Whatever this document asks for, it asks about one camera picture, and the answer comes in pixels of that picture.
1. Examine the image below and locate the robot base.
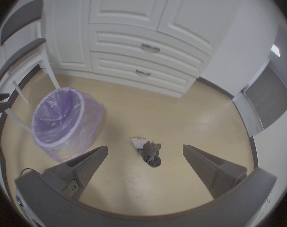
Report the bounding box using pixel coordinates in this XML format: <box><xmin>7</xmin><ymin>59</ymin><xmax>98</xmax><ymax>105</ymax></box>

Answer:
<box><xmin>15</xmin><ymin>188</ymin><xmax>47</xmax><ymax>227</ymax></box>

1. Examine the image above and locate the white paper scrap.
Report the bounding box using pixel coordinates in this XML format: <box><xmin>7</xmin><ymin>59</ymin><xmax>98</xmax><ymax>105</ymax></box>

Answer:
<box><xmin>130</xmin><ymin>137</ymin><xmax>147</xmax><ymax>149</ymax></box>

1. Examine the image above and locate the grey curtain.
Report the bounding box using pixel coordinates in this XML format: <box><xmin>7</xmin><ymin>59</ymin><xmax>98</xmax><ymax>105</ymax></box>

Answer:
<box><xmin>246</xmin><ymin>68</ymin><xmax>287</xmax><ymax>130</ymax></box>

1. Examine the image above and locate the purple plastic bag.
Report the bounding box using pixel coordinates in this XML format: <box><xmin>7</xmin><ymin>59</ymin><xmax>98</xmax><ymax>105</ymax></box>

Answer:
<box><xmin>31</xmin><ymin>87</ymin><xmax>105</xmax><ymax>163</ymax></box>

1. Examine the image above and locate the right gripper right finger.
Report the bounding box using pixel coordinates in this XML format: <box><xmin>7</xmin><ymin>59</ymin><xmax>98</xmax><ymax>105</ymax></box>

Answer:
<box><xmin>182</xmin><ymin>144</ymin><xmax>248</xmax><ymax>200</ymax></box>

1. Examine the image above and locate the crumpled black plastic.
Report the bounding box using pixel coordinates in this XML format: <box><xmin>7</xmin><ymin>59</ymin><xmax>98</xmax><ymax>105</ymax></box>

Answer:
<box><xmin>139</xmin><ymin>140</ymin><xmax>162</xmax><ymax>168</ymax></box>

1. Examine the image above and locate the white wardrobe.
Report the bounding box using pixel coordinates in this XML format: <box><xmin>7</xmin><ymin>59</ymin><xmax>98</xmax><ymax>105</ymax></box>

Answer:
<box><xmin>40</xmin><ymin>0</ymin><xmax>243</xmax><ymax>98</ymax></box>

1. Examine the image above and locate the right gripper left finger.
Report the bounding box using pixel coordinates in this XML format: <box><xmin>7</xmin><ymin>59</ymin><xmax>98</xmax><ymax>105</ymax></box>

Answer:
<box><xmin>43</xmin><ymin>146</ymin><xmax>109</xmax><ymax>201</ymax></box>

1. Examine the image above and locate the pale grey trash bin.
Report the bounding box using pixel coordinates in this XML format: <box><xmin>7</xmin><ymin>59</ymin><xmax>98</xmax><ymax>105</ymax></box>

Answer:
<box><xmin>32</xmin><ymin>88</ymin><xmax>104</xmax><ymax>163</ymax></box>

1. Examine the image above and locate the grey padded white chair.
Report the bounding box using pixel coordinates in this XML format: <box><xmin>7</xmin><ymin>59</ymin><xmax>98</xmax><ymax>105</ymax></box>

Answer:
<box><xmin>0</xmin><ymin>0</ymin><xmax>61</xmax><ymax>133</ymax></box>

